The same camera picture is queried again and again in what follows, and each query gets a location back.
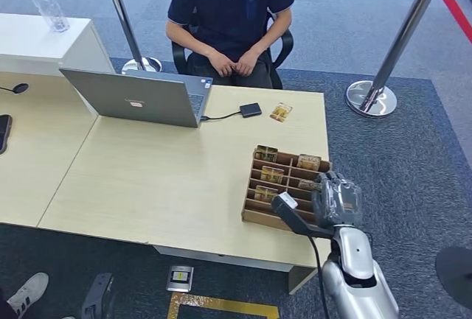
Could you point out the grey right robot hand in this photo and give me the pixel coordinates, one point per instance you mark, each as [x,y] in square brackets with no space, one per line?
[337,202]

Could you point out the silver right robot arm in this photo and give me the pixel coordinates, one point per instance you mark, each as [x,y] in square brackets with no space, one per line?
[356,263]

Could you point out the gold green card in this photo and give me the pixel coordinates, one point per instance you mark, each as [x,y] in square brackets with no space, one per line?
[265,154]
[265,194]
[308,185]
[309,162]
[272,174]
[280,112]

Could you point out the wooden card organizer box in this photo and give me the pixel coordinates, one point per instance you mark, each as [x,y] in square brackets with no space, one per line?
[265,212]

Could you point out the person's left hand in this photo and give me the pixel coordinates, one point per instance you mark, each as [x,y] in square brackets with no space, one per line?
[248,63]

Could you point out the person's hand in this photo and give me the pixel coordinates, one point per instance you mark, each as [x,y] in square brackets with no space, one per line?
[248,63]
[220,63]

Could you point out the person's right hand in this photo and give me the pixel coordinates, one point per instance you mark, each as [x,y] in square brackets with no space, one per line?
[220,63]

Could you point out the person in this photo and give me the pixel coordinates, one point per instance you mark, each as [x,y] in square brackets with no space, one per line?
[228,9]

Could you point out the black external drive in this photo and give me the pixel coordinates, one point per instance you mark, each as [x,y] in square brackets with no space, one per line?
[250,110]

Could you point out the black round base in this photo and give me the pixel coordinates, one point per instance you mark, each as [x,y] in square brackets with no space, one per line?
[455,275]

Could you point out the yellow floor tape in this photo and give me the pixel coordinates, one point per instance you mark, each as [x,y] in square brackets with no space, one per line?
[221,303]

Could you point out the silver floor socket box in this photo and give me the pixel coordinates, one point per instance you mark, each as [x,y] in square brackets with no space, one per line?
[180,278]

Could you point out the black office chair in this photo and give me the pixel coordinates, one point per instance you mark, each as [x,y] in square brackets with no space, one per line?
[178,58]

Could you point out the grey laptop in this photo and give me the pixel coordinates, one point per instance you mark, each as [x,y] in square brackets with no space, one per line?
[133,99]

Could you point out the white shoe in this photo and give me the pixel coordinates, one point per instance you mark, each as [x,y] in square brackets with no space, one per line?
[27,295]

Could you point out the white cabinet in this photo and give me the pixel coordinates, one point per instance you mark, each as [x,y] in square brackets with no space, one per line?
[40,46]

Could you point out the black flat device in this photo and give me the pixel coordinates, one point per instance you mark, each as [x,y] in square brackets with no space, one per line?
[4,131]

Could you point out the chrome stanchion post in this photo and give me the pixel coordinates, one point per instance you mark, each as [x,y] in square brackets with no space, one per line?
[123,19]
[399,41]

